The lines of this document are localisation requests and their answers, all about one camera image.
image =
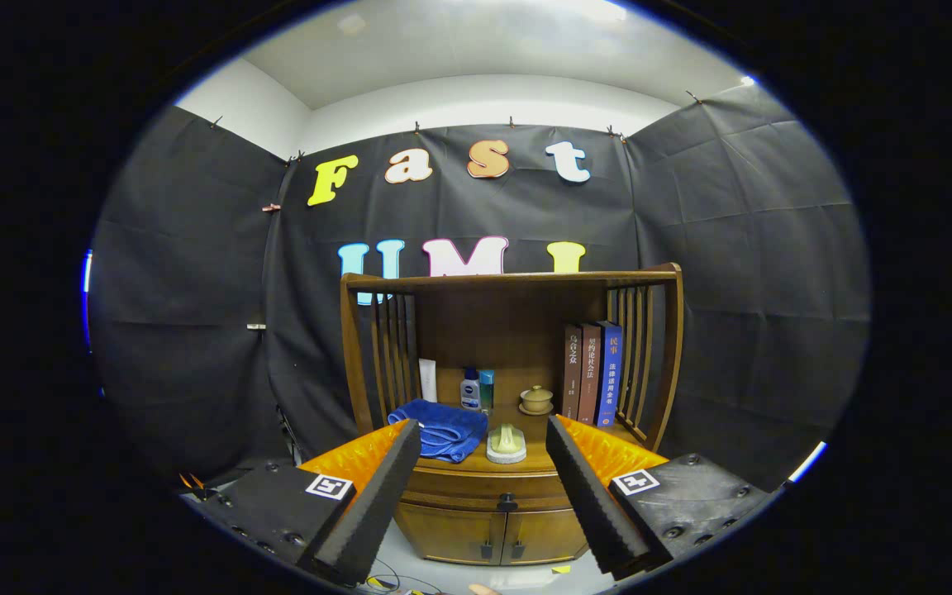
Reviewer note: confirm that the white blue lotion bottle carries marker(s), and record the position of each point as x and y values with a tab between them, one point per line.
470	395

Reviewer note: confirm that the reddish brown book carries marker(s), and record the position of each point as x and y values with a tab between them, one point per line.
590	372

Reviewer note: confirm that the wooden countertop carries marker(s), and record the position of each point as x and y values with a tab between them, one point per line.
535	453

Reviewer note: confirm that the black backdrop cloth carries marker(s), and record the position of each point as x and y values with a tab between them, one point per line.
691	248

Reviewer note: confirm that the tan lidded teacup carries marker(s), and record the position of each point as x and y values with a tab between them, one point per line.
536	402

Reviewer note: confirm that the wooden cabinet door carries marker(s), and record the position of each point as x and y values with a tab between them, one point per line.
451	533
546	535

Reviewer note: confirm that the wooden drawer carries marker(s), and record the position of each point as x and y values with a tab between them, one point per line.
459	489

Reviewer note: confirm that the white tube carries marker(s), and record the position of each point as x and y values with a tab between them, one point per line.
428	380

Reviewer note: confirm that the wooden cabinet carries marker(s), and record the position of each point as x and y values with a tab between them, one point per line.
492	322

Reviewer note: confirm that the blue book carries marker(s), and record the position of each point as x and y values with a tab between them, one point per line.
609	372

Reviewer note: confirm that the dark brown book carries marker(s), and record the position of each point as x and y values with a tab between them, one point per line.
573	372

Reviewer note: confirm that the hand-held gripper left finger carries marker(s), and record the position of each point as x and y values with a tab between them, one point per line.
377	496

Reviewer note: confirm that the teal bottle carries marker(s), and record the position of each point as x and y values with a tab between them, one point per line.
487	390

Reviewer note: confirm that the blue folded towel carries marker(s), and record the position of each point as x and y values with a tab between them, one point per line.
447	430

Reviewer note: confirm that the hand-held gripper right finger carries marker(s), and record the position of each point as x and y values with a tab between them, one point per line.
583	496

